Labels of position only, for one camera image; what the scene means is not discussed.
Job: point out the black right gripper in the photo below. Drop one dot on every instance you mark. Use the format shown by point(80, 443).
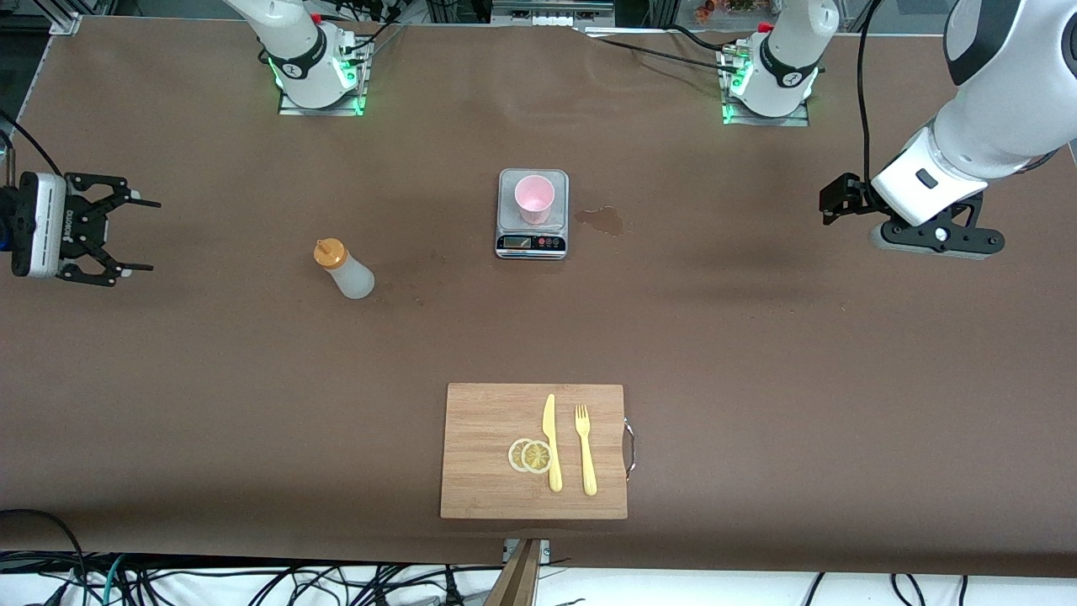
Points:
point(82, 225)

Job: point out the white power strip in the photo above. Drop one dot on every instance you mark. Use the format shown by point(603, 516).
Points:
point(551, 21)

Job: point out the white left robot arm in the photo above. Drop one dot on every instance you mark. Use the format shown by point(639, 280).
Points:
point(1001, 109)

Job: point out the lemon slice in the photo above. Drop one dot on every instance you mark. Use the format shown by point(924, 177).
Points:
point(536, 457)
point(514, 455)

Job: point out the colourful toy food pile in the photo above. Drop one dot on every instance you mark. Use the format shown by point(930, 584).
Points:
point(707, 10)

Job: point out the wooden cutting board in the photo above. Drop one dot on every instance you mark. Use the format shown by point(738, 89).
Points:
point(488, 421)

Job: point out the pink plastic cup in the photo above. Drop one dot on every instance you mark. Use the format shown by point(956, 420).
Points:
point(534, 198)

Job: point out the yellow plastic fork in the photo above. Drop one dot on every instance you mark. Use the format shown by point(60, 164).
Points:
point(587, 463)

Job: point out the yellow plastic knife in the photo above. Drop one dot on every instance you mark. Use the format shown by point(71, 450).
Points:
point(549, 421)

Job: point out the small metal bracket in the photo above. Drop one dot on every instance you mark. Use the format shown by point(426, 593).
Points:
point(545, 551)

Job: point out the brown sauce spill puddle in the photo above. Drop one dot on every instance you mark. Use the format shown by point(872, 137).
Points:
point(606, 220)

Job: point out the brown table cover sheet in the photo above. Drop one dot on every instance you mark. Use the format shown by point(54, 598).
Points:
point(210, 404)

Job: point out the silver digital kitchen scale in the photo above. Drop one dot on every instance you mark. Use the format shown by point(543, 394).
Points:
point(538, 244)

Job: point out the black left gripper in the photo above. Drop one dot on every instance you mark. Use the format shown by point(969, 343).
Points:
point(851, 196)

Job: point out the aluminium frame profile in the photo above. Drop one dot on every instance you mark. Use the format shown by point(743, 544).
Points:
point(76, 17)

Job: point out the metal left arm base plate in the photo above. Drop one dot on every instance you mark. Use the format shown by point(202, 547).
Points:
point(766, 121)

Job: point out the wooden beam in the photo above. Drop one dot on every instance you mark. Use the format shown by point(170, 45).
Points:
point(517, 581)

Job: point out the sauce bottle with orange cap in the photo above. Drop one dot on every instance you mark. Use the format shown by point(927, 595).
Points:
point(353, 282)

